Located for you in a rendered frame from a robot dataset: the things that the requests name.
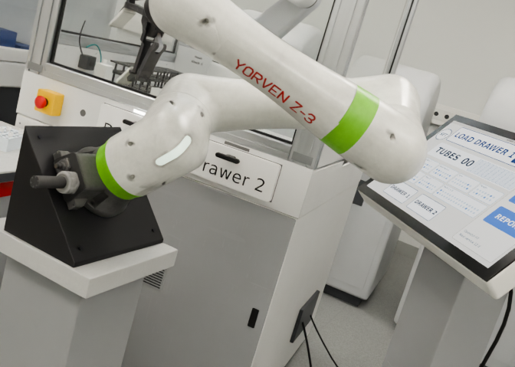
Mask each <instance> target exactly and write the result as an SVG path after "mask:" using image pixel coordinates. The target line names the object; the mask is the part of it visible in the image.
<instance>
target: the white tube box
mask: <svg viewBox="0 0 515 367"><path fill-rule="evenodd" d="M0 127H2V128H5V129H4V132H3V133H0V150H1V151H3V152H9V151H12V150H16V149H20V148H21V141H22V137H23V135H22V136H19V135H18V132H19V130H16V129H11V131H10V132H12V133H13V137H12V138H8V133H9V132H6V128H7V127H6V126H0Z"/></svg>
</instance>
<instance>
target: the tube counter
mask: <svg viewBox="0 0 515 367"><path fill-rule="evenodd" d="M455 166H456V167H458V168H460V169H463V170H464V171H466V172H469V173H471V174H473V175H475V176H478V177H480V178H482V179H484V180H486V181H489V182H491V183H493V184H495V185H498V186H500V187H501V188H504V189H506V190H508V191H510V190H512V189H513V188H515V172H513V171H511V170H509V169H506V168H504V167H502V166H499V165H496V164H494V163H492V162H488V161H487V160H484V159H482V158H479V157H477V156H474V155H471V154H470V155H468V156H467V157H465V158H464V159H462V160H461V161H460V162H459V163H458V164H456V165H455Z"/></svg>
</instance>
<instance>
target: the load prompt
mask: <svg viewBox="0 0 515 367"><path fill-rule="evenodd" d="M446 140H447V141H449V142H451V143H454V144H457V145H459V146H463V147H464V148H467V149H470V150H472V151H475V152H478V153H480V154H482V155H484V156H488V157H490V158H492V159H496V160H497V161H500V162H503V163H505V164H508V165H511V166H513V167H515V145H514V144H512V143H508V142H505V141H503V140H500V139H496V138H494V137H491V136H488V135H485V134H483V133H479V132H476V131H473V130H471V129H467V128H464V127H461V128H460V129H459V130H458V131H456V132H455V133H453V134H452V135H451V136H449V137H448V138H447V139H446Z"/></svg>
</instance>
